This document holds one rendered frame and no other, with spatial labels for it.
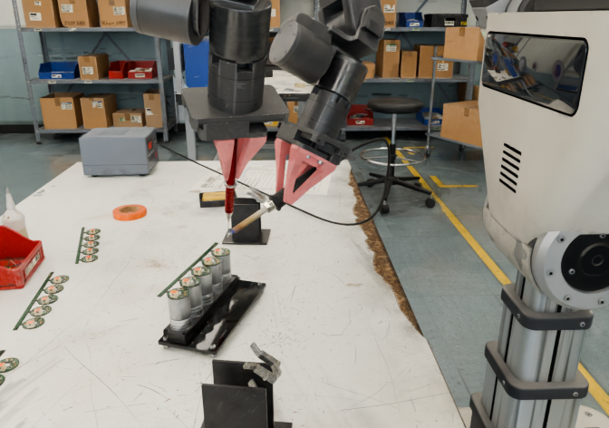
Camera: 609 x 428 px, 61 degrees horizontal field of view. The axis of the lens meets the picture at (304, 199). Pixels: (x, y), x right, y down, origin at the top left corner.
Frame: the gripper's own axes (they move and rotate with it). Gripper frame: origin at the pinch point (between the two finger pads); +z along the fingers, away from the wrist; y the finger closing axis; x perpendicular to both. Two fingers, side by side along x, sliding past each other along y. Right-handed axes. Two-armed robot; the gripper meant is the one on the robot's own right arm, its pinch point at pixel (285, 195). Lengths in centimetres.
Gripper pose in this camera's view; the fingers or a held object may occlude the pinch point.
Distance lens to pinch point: 69.4
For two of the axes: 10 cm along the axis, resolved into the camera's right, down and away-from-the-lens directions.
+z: -4.3, 9.0, 0.6
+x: 7.6, 3.2, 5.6
